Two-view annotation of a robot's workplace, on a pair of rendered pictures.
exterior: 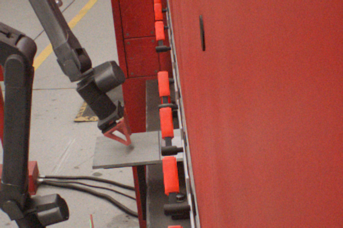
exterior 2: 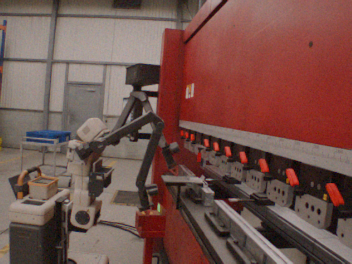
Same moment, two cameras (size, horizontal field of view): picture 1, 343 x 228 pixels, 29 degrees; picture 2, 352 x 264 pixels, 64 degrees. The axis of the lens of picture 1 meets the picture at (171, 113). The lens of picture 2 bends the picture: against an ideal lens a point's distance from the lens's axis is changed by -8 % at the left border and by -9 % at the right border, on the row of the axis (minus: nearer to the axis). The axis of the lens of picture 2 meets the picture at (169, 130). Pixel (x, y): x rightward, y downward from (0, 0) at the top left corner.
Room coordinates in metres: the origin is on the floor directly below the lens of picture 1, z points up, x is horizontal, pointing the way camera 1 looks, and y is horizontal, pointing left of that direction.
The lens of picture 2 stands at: (-0.50, 0.52, 1.45)
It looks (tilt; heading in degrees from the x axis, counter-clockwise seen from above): 3 degrees down; 351
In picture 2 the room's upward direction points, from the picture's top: 4 degrees clockwise
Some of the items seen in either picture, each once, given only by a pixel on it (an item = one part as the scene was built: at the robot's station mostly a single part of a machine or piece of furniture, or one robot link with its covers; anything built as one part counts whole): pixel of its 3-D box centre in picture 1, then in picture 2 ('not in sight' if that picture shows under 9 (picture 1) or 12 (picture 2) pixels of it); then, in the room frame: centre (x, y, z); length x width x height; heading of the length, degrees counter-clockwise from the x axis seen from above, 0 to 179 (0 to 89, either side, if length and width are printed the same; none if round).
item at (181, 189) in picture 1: (178, 185); (193, 195); (1.57, 0.00, 0.89); 0.30 x 0.05 x 0.03; 0
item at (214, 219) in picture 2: not in sight; (215, 223); (1.01, 0.00, 0.89); 0.30 x 0.05 x 0.03; 0
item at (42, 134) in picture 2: not in sight; (44, 137); (4.53, 1.82, 0.92); 0.50 x 0.36 x 0.18; 81
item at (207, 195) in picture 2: not in sight; (202, 192); (1.56, -0.06, 0.92); 0.39 x 0.06 x 0.10; 0
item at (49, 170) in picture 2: not in sight; (48, 163); (4.69, 1.78, 0.47); 0.90 x 0.66 x 0.95; 171
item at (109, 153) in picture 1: (142, 147); (180, 179); (1.61, 0.09, 1.00); 0.26 x 0.18 x 0.01; 90
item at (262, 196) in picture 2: not in sight; (250, 198); (1.08, -0.22, 1.01); 0.26 x 0.12 x 0.05; 90
